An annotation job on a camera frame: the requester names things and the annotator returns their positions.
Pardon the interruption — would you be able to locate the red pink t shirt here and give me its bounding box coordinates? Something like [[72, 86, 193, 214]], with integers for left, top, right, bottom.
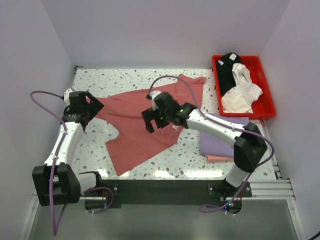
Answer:
[[93, 73, 208, 176]]

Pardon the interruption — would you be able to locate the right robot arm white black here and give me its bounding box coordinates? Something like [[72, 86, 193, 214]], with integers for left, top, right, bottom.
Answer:
[[141, 90, 267, 197]]

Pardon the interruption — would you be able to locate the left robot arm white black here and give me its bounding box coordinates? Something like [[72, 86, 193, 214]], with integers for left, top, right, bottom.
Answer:
[[32, 88, 104, 206]]

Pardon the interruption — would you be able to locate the folded purple t shirt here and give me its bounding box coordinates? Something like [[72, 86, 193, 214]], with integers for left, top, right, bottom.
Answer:
[[199, 113, 249, 158]]

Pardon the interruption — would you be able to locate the folded salmon t shirt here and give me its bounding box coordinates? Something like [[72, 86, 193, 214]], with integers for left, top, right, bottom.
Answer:
[[206, 155, 234, 163]]

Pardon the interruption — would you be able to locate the black t shirt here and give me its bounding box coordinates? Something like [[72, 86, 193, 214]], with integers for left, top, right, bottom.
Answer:
[[216, 52, 242, 97]]

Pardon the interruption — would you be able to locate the white t shirt red logo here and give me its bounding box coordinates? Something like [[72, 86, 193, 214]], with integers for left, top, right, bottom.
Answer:
[[221, 63, 263, 114]]

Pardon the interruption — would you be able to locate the red plastic bin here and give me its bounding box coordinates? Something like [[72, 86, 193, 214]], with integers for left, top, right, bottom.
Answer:
[[212, 54, 277, 121]]

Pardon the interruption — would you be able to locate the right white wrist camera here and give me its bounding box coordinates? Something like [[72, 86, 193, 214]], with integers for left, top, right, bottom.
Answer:
[[146, 90, 162, 111]]

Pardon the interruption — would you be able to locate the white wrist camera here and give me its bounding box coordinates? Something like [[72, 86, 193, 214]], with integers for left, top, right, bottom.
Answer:
[[146, 90, 162, 111], [63, 87, 75, 106]]

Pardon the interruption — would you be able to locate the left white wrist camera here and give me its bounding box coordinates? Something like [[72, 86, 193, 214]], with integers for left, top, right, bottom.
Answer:
[[63, 87, 75, 106]]

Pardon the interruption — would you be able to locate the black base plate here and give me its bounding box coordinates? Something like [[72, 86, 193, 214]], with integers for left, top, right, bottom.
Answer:
[[81, 180, 253, 210]]

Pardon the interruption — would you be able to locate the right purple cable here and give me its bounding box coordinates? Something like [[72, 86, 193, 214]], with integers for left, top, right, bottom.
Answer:
[[147, 74, 276, 214]]

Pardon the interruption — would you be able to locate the purple cable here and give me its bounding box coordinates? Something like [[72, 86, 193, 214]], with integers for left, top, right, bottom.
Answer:
[[147, 74, 276, 214], [29, 90, 116, 236]]

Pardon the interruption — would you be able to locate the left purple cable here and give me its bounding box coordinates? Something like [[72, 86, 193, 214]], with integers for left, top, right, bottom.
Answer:
[[29, 90, 116, 236]]

